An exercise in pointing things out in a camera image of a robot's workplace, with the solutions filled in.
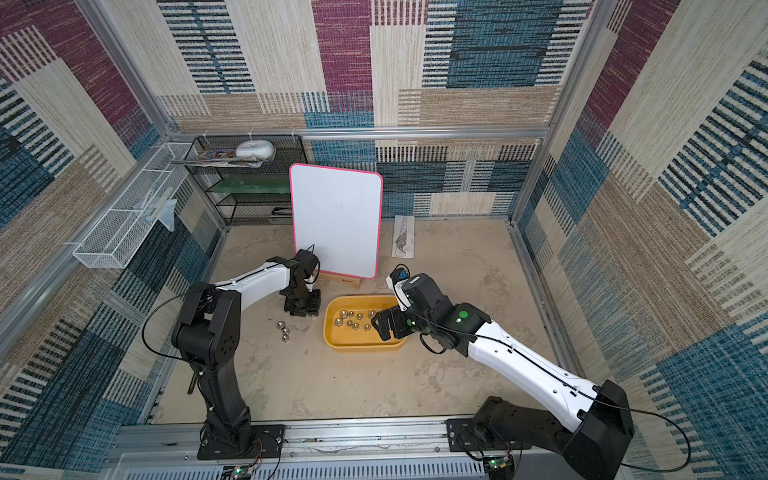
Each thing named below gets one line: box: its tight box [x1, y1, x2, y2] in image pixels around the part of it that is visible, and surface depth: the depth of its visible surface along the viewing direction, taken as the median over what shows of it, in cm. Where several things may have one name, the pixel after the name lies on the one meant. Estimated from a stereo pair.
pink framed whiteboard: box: [290, 163, 383, 280], surface depth 93 cm
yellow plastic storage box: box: [324, 294, 407, 349], surface depth 95 cm
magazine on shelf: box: [171, 149, 276, 168], surface depth 83 cm
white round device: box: [235, 139, 275, 161], surface depth 91 cm
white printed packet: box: [392, 215, 416, 259], surface depth 117 cm
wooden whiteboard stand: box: [316, 272, 362, 289], surface depth 100 cm
